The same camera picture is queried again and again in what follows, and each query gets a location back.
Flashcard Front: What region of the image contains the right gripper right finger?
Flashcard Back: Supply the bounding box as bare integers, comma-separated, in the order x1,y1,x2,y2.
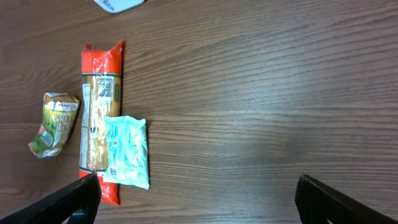
295,174,397,224

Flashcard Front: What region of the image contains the orange spaghetti package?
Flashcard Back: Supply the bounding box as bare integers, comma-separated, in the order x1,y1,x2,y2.
79,40,124,205

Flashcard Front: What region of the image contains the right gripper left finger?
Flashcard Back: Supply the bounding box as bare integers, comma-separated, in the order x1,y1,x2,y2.
1,173,101,224

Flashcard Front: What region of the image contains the teal wet wipes pack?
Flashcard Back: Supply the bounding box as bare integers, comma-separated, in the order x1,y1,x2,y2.
103,116,150,190

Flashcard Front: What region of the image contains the white barcode scanner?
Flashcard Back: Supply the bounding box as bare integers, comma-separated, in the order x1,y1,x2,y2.
94,0,145,14

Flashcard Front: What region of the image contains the green tea packet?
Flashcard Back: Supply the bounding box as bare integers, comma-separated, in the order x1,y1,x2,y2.
28,93,80,158

